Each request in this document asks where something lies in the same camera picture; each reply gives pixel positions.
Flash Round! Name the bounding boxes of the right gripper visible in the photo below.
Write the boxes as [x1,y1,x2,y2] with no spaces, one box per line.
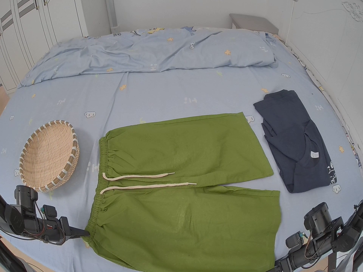
[272,241,319,272]

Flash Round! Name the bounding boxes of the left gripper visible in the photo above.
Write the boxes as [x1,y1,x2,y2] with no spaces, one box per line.
[38,216,72,245]

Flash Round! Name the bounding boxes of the green shorts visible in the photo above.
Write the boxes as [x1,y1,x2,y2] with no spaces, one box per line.
[85,112,282,272]

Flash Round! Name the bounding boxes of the round woven basket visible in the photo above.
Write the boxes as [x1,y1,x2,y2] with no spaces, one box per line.
[19,120,80,192]

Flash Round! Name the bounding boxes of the dark blue T-shirt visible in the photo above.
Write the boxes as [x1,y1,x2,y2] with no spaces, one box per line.
[253,89,333,194]

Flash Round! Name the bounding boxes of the white wardrobe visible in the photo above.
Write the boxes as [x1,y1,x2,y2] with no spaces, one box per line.
[0,0,89,91]

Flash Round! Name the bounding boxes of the pale blue quilt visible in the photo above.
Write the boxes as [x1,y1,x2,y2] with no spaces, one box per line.
[18,26,280,88]

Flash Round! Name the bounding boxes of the grey bedside table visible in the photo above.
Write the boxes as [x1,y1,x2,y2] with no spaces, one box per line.
[229,13,279,35]

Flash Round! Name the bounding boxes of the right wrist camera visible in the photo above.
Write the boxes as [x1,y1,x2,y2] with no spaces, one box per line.
[286,231,307,250]

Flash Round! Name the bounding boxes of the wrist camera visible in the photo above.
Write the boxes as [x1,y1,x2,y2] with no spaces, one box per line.
[41,205,57,222]
[286,231,307,250]

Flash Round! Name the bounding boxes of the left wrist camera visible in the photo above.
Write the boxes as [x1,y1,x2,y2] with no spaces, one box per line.
[41,205,57,222]

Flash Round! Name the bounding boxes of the grey vertical wall pipe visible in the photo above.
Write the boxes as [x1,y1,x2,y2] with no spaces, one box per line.
[103,0,118,29]

